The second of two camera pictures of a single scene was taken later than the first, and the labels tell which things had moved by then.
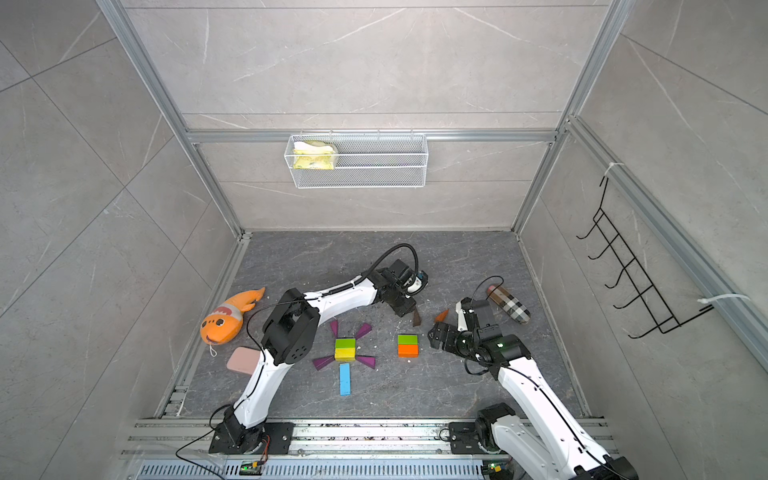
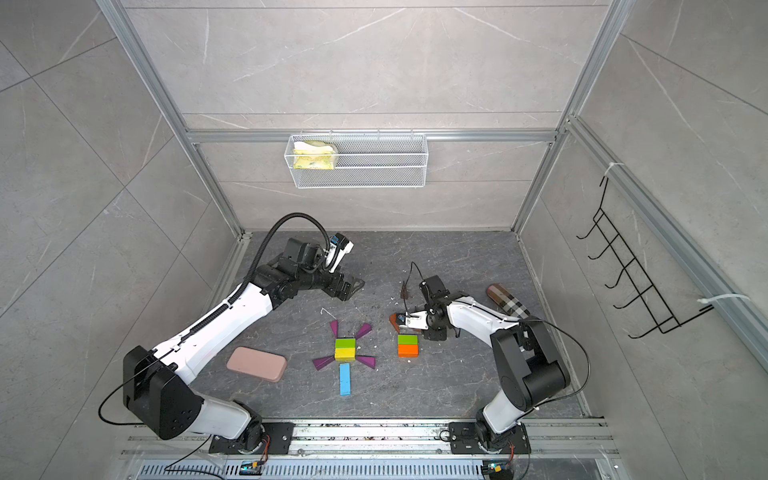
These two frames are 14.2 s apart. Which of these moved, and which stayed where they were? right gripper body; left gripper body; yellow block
Moved: left gripper body; right gripper body
Stayed: yellow block
